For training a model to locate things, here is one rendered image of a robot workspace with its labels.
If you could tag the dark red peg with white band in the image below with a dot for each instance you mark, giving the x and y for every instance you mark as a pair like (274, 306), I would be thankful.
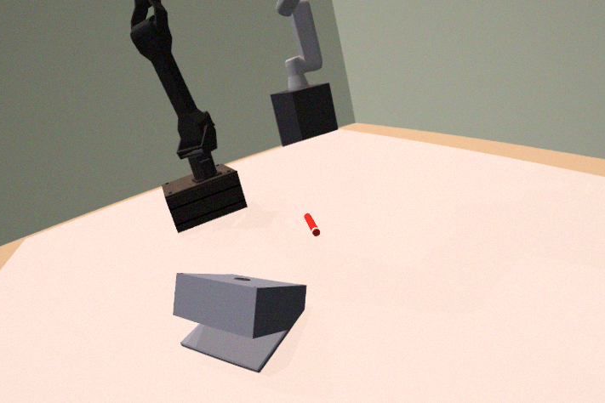
(312, 225)

